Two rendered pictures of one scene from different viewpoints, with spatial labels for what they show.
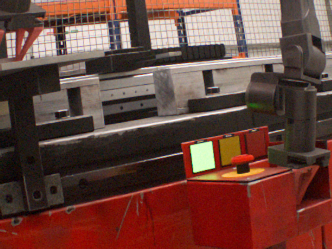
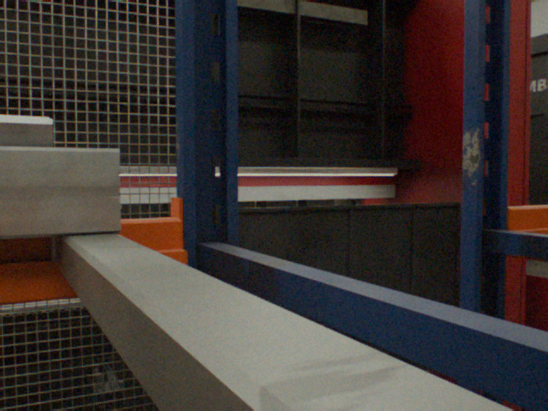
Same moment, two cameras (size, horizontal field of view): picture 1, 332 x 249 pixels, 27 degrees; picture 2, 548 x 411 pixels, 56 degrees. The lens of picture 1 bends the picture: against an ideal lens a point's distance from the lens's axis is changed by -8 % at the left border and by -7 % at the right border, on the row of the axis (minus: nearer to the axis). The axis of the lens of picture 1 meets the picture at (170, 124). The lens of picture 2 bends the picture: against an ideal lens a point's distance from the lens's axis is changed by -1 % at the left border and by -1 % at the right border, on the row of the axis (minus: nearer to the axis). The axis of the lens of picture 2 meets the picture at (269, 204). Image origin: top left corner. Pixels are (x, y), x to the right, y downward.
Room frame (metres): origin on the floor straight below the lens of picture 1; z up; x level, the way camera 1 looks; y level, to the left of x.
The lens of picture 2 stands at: (3.30, 1.07, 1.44)
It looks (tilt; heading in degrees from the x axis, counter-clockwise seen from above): 3 degrees down; 195
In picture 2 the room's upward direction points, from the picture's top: straight up
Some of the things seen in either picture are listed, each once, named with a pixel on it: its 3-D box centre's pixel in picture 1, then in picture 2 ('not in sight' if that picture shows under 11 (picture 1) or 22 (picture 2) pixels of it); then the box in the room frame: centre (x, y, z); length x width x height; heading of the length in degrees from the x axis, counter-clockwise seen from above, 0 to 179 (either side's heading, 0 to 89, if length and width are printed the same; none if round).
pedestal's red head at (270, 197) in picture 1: (261, 185); not in sight; (1.20, -0.14, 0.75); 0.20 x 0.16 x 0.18; 125
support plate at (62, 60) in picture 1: (13, 70); not in sight; (1.09, 0.23, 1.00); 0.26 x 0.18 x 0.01; 40
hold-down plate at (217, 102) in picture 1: (248, 96); not in sight; (1.54, -0.17, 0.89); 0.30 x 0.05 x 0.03; 130
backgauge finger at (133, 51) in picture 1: (137, 56); not in sight; (1.64, 0.05, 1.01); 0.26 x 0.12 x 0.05; 40
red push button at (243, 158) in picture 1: (242, 166); not in sight; (1.16, -0.11, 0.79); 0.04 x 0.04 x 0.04
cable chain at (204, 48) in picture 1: (162, 55); (39, 317); (2.00, 0.00, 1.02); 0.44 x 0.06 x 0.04; 130
